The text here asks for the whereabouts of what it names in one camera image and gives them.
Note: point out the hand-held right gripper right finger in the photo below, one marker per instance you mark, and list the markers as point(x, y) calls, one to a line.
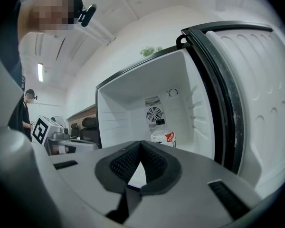
point(192, 186)

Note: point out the green potted plant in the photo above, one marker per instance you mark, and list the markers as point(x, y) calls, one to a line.
point(149, 50)

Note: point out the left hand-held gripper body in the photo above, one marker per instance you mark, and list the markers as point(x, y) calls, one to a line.
point(40, 129)

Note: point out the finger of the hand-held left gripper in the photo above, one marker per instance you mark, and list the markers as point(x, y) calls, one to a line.
point(83, 146)

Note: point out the white standing fan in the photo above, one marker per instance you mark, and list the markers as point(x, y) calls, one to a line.
point(58, 120)

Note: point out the long ceiling light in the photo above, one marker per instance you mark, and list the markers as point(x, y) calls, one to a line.
point(40, 72)

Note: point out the person's head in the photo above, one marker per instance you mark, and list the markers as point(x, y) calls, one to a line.
point(50, 11)

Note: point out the black head camera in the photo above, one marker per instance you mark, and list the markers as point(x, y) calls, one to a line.
point(86, 15)

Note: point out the person's black shirt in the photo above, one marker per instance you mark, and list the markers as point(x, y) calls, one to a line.
point(7, 27)

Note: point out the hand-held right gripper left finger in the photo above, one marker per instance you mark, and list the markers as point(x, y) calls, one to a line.
point(90, 174)

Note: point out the black mesh office chair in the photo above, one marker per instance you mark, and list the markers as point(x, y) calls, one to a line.
point(89, 129)
point(74, 129)

